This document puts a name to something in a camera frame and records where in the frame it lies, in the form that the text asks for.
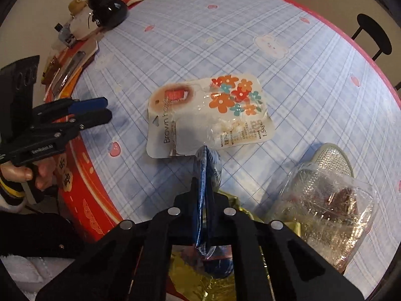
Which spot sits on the white fleece garment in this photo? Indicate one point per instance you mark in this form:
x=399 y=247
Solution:
x=25 y=276

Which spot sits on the small clear bottle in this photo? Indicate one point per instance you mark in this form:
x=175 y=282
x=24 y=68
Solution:
x=65 y=34

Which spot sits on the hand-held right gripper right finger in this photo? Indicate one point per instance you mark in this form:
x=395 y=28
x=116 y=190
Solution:
x=213 y=219

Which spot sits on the person's left forearm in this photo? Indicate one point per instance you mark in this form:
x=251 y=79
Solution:
x=12 y=194

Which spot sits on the white plastic packet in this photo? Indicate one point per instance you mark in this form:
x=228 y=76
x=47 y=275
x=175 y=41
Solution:
x=188 y=125

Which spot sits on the person's left hand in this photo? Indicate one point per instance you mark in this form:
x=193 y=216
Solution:
x=45 y=172

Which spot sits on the blue snack wrapper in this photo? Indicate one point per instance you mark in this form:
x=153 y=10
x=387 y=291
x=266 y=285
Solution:
x=216 y=163

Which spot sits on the black chair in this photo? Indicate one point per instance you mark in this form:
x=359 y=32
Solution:
x=374 y=34

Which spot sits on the orange flat packets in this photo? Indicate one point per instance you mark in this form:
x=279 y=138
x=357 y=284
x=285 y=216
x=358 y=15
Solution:
x=72 y=65

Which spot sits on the gold foil wrapper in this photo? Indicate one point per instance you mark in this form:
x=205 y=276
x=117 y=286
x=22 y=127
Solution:
x=181 y=269

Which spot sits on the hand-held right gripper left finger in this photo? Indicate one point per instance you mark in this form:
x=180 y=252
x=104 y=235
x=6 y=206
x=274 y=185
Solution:
x=199 y=213

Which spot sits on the blue checked tablecloth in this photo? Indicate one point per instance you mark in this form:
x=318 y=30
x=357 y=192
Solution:
x=219 y=37

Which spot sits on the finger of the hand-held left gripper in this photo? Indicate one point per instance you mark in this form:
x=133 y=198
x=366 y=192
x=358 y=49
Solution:
x=87 y=104
x=94 y=117

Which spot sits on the black garment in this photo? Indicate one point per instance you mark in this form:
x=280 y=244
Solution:
x=37 y=232

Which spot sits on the clear plastic wrapper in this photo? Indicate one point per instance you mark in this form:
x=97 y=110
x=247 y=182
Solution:
x=329 y=213

